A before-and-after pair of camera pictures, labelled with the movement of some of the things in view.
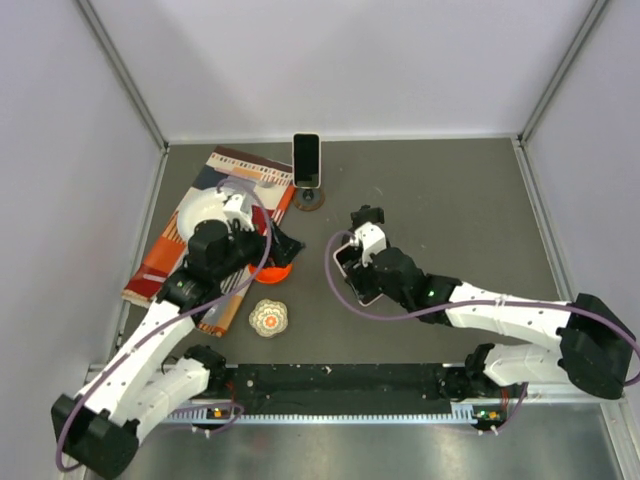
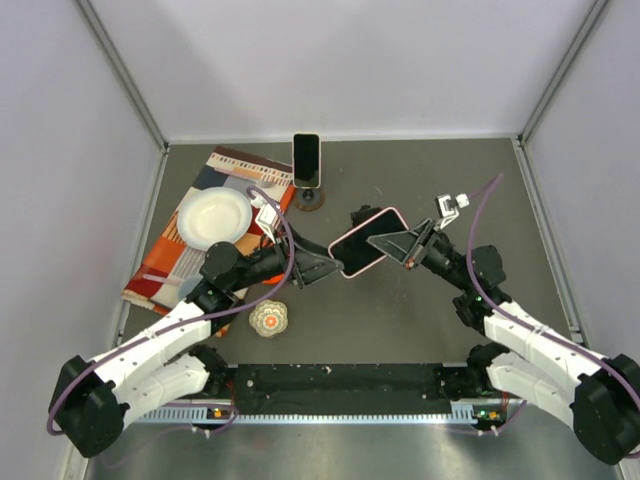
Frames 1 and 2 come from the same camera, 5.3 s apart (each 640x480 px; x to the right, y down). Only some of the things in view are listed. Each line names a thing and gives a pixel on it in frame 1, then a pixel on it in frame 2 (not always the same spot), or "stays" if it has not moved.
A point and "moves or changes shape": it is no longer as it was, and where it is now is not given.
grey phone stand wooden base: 308,199 stays
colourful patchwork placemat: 265,183 stays
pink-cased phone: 350,261 moves or changes shape
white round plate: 208,205 stays
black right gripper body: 371,275 -> 439,257
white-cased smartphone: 306,160 stays
